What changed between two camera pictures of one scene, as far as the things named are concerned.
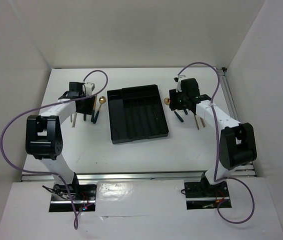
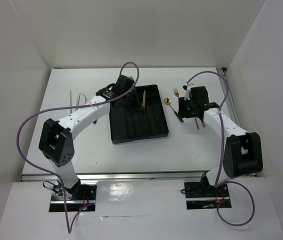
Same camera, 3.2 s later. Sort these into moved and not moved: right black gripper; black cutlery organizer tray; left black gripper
Moved: right black gripper; left black gripper
Not moved: black cutlery organizer tray
